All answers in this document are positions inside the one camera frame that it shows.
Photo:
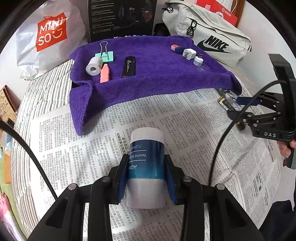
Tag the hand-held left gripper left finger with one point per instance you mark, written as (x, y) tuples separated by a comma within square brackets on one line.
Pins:
[(122, 178)]

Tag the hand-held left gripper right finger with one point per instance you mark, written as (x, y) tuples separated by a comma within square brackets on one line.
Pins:
[(172, 185)]

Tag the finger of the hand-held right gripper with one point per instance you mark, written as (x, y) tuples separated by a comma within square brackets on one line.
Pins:
[(248, 101), (238, 114)]

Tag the white blue vaseline tube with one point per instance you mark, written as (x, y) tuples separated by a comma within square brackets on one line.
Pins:
[(145, 153)]

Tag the purple towel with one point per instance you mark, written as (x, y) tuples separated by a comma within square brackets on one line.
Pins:
[(150, 76)]

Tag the green binder clip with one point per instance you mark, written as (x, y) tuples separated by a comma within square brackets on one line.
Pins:
[(107, 57)]

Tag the person's right hand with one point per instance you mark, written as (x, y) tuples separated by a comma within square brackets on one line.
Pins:
[(285, 150)]

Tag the newspaper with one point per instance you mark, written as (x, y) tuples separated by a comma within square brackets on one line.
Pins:
[(185, 139)]

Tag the clear plastic cap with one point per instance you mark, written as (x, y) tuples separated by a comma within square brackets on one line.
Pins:
[(201, 69)]

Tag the white usb adapter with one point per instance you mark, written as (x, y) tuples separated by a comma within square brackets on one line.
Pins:
[(198, 61)]

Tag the white charger plug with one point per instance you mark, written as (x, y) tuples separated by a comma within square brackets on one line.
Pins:
[(188, 54)]

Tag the pink and blue eraser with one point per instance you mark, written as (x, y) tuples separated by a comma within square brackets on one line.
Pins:
[(177, 48)]

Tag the red paper bag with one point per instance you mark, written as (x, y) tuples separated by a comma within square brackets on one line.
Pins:
[(222, 11)]

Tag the white waist bag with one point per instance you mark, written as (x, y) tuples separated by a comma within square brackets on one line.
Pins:
[(180, 20)]

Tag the pink tube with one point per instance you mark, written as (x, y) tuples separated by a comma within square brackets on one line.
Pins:
[(104, 74)]

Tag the person's dark clothing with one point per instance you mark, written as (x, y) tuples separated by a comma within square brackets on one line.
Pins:
[(282, 220)]

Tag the black rectangular case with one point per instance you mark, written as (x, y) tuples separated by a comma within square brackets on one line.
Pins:
[(128, 67)]

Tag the white tape roll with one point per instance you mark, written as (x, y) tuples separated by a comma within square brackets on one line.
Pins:
[(96, 62)]

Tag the pink cloth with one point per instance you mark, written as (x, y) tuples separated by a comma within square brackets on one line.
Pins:
[(5, 210)]

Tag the brown box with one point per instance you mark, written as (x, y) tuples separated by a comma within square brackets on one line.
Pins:
[(9, 99)]

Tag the black headset box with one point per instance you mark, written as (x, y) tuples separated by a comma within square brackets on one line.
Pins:
[(104, 23)]

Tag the white plastic shopping bag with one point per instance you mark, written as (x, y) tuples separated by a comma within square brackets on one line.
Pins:
[(27, 46)]

